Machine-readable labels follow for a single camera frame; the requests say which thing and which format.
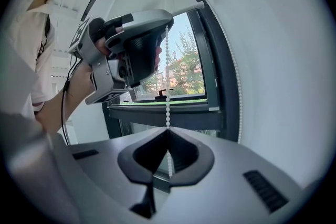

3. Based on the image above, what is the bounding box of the black window frame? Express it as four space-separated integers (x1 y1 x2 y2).
104 0 244 194

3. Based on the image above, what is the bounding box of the black lanyard cable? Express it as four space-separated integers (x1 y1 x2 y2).
36 14 50 61

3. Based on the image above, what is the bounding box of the person's left hand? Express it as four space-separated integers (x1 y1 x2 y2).
88 14 162 73

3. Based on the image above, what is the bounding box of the black open window sash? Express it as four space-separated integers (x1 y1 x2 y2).
131 12 208 103

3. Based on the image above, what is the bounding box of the person's white shirt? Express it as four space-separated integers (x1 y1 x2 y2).
0 0 57 126

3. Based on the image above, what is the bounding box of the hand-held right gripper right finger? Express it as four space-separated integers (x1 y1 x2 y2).
154 127 305 224

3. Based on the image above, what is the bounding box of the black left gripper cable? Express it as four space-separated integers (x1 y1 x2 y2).
60 55 82 145

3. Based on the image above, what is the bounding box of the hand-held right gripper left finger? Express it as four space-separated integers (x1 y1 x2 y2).
69 127 169 224

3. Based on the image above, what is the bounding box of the brick building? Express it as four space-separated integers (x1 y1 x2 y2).
167 57 205 90

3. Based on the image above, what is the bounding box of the person's left forearm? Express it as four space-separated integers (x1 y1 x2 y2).
36 61 95 134

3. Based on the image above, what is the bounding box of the gray gripper camera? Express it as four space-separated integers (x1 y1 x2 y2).
110 60 127 82

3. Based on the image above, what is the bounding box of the black window handle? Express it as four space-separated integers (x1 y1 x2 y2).
154 88 174 102

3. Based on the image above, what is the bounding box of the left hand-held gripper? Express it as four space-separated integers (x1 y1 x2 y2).
68 9 174 105

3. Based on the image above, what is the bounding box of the white bead pull chain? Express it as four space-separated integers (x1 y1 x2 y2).
164 10 243 182

